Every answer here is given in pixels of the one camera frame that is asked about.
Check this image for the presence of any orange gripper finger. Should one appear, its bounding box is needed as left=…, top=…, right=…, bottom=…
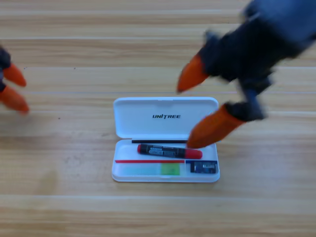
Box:
left=186, top=101, right=268, bottom=149

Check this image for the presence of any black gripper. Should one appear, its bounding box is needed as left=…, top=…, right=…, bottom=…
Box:
left=0, top=46, right=30, bottom=115
left=176, top=23, right=305, bottom=107

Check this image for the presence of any dark blue eraser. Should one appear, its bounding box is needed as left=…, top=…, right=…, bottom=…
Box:
left=190, top=161, right=217, bottom=174

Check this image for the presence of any red and black marker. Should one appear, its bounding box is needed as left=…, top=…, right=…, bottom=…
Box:
left=137, top=143, right=203, bottom=159

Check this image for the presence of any green highlighter pen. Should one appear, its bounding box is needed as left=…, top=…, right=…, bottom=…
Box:
left=118, top=162, right=180, bottom=176

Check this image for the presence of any white Unitree pencil case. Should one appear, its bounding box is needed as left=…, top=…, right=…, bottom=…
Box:
left=111, top=97, right=220, bottom=183

